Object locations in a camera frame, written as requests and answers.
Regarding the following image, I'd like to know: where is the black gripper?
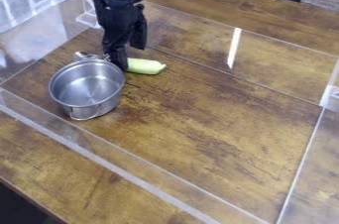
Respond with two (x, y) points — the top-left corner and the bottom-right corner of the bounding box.
(93, 0), (147, 71)

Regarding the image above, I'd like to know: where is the green handled metal spoon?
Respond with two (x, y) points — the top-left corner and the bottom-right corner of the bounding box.
(73, 51), (168, 76)

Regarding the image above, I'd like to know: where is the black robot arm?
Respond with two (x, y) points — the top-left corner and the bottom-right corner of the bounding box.
(93, 0), (147, 71)

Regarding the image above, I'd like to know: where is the small steel pot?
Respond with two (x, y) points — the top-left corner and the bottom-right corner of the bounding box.
(49, 56), (125, 120)

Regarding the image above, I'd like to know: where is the clear acrylic triangle bracket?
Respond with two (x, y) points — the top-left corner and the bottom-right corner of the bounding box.
(76, 0), (100, 29)

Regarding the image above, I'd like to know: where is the clear acrylic enclosure panel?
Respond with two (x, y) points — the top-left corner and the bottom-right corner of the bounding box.
(0, 88), (268, 224)

